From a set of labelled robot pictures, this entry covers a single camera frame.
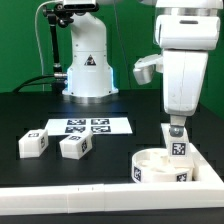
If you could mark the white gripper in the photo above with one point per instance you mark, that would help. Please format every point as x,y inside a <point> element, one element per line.
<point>183,74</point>

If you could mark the white round stool seat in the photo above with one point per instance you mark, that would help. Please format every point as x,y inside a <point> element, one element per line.
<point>153,166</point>

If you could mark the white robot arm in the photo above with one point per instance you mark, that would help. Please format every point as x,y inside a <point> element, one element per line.
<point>185,30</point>

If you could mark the white marker sheet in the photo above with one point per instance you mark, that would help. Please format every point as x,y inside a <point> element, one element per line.
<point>118,125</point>

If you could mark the white L-shaped fence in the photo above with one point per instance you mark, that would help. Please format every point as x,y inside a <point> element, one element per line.
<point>206,189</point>

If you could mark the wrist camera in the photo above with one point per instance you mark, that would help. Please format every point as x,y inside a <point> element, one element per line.
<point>145,68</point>

